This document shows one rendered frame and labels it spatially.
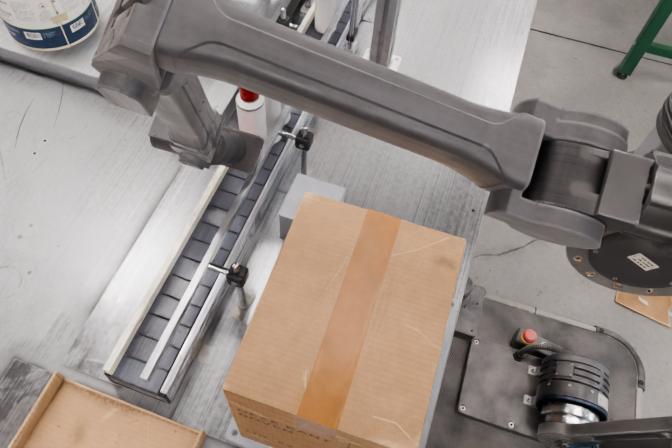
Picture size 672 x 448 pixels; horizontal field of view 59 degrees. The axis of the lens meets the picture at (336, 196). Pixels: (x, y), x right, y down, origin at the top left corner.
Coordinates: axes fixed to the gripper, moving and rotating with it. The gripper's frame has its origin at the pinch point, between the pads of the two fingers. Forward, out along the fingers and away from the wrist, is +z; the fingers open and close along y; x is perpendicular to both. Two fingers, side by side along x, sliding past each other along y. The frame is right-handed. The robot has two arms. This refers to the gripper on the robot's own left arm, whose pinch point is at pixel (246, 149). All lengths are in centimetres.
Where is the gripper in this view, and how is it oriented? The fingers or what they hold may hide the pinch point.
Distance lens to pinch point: 114.3
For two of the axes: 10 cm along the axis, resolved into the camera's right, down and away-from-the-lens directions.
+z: 1.6, -0.6, 9.9
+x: -2.9, 9.5, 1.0
